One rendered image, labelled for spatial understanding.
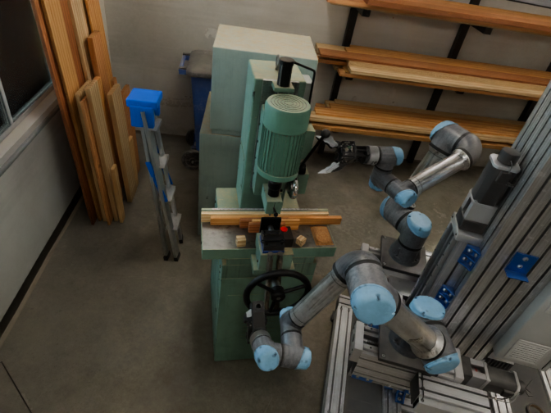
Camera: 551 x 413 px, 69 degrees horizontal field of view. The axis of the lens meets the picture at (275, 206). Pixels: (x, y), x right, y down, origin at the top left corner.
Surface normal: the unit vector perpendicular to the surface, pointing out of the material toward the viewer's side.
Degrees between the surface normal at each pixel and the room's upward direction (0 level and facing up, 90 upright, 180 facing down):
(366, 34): 90
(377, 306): 85
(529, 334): 90
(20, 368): 0
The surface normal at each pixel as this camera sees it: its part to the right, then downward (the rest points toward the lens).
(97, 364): 0.14, -0.77
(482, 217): -0.22, 0.58
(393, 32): 0.04, 0.63
